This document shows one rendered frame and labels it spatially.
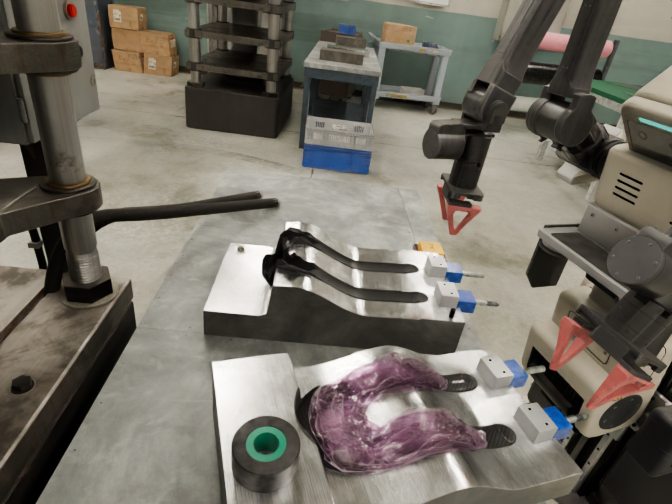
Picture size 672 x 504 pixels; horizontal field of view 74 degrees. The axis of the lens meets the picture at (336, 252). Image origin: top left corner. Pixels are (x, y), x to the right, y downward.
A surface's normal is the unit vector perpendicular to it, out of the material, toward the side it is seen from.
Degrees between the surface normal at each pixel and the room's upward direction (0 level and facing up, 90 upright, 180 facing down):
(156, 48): 85
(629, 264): 64
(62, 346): 0
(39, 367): 0
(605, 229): 90
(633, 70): 90
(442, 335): 90
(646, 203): 98
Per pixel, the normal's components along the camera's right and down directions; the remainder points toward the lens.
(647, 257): -0.80, -0.33
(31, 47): 0.80, 0.39
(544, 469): 0.12, -0.85
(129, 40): -0.08, 0.46
